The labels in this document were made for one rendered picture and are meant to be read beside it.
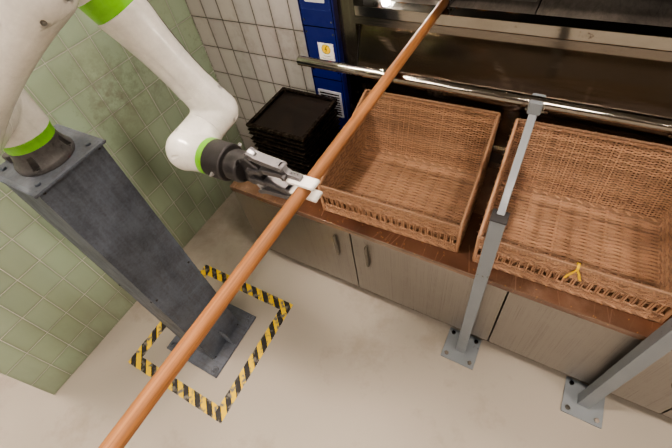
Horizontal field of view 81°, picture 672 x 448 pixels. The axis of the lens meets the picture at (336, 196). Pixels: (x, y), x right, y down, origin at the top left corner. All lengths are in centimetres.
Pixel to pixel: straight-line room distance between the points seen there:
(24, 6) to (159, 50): 28
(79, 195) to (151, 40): 49
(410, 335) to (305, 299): 54
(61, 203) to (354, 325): 131
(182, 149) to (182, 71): 18
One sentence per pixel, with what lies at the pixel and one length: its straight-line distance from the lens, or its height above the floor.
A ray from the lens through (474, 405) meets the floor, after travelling 188.
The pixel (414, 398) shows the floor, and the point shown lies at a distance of 187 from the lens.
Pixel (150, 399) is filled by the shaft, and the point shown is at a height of 121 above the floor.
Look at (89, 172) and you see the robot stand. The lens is 125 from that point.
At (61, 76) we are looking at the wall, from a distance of 186.
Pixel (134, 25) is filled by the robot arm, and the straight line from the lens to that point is 97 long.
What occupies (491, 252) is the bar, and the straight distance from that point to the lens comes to 121.
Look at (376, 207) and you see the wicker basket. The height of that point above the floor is 70.
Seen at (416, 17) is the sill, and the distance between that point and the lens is 152.
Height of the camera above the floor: 181
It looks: 48 degrees down
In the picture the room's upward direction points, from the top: 11 degrees counter-clockwise
